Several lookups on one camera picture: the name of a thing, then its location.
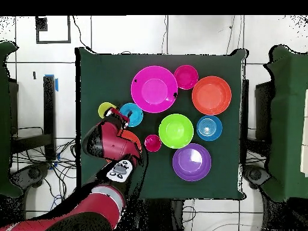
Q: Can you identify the yellow cup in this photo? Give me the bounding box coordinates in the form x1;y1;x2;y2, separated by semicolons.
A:
97;102;117;119

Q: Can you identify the small cyan bowl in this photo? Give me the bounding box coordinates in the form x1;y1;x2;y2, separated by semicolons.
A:
119;102;144;128

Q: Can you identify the large magenta bowl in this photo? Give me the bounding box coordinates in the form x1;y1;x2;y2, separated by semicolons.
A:
131;65;179;114

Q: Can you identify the orange bowl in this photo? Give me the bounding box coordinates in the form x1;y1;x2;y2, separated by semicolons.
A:
103;129;143;164
191;76;232;116

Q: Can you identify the dark green table cloth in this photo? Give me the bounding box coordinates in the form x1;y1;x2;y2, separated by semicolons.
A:
75;47;248;202

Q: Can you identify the red cup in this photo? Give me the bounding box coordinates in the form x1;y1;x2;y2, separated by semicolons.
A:
144;134;162;153

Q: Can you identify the green bowl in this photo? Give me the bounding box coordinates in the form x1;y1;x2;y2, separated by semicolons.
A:
158;113;194;149

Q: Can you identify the small crimson bowl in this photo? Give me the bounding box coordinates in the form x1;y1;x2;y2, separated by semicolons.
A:
173;64;199;90

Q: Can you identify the purple bowl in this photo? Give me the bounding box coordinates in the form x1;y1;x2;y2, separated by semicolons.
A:
172;143;212;182

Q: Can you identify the straight-sided blue bowl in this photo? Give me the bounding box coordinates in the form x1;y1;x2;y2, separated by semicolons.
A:
196;115;223;141

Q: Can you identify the green cloth covered table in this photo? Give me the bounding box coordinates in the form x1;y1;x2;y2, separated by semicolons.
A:
260;45;308;203
0;40;23;199

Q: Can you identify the black box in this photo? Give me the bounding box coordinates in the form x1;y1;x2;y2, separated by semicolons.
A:
254;81;274;141

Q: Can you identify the black post with blue tape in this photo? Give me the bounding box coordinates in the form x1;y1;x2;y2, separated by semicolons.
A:
43;75;59;161

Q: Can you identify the tangle of cables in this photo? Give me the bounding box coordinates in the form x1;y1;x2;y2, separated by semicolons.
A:
10;138;80;217

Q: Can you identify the black cable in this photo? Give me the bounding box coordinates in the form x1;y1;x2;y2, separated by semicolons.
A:
72;15;93;52

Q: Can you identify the black metal frame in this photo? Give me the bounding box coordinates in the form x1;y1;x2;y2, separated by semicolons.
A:
9;80;54;155

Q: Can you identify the thin grey cable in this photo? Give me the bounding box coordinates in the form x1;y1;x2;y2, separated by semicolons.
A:
225;15;236;55
161;15;168;54

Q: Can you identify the black square floor frame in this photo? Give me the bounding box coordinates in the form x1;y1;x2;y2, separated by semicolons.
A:
35;15;72;45

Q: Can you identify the black pedestal foot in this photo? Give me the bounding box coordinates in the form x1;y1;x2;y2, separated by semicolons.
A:
242;164;271;189
10;163;52;191

